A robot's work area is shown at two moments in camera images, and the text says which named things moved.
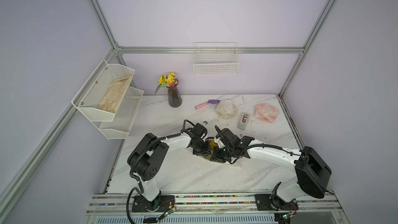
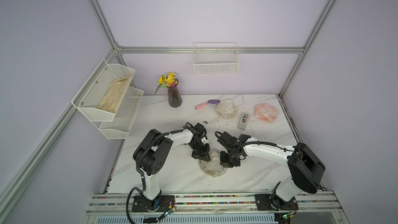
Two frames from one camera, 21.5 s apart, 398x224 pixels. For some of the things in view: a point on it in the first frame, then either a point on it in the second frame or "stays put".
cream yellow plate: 226,109 stays put
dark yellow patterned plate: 212,143 -> 213,167
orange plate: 265,112 stays put
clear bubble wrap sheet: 226,109 stays put
